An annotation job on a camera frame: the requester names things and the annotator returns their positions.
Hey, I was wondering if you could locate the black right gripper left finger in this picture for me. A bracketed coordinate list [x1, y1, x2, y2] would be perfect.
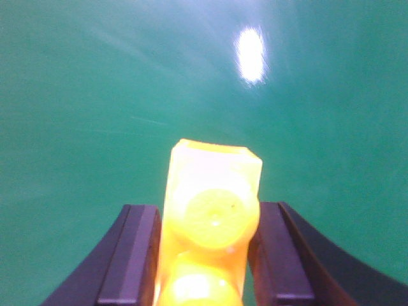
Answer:
[43, 205, 161, 305]

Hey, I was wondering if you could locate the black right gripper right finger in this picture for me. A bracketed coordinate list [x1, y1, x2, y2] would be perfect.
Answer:
[249, 202, 407, 305]

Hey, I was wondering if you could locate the yellow studded toy brick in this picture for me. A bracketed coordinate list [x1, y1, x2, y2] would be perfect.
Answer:
[154, 139, 263, 305]

